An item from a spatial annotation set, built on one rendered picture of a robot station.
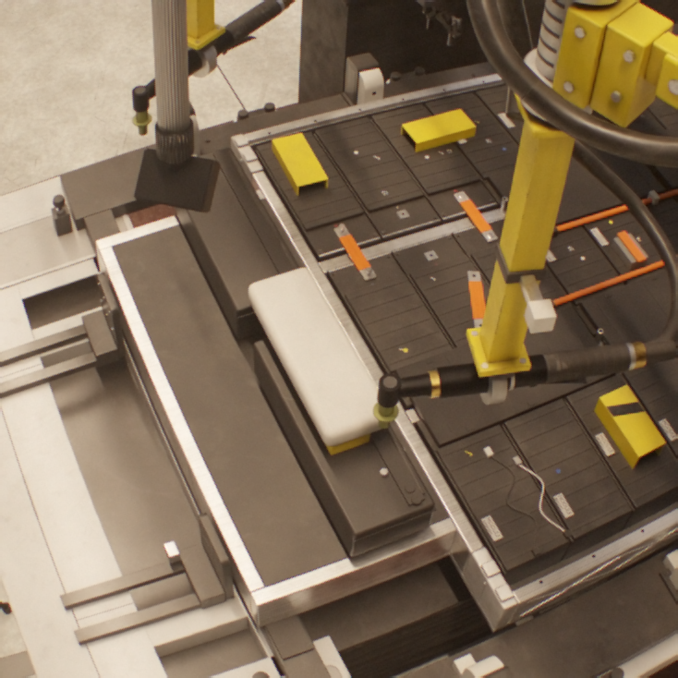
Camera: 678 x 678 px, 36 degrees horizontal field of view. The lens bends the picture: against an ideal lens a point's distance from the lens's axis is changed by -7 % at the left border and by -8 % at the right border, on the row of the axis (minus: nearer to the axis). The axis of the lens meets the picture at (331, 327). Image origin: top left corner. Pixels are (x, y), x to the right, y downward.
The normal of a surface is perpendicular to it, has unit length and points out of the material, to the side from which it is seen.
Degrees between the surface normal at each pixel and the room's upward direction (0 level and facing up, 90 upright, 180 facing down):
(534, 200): 90
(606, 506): 0
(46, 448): 0
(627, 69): 90
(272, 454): 0
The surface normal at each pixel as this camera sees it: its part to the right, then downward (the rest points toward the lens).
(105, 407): 0.04, -0.62
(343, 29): -0.83, 0.41
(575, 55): -0.67, 0.57
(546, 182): 0.18, 0.77
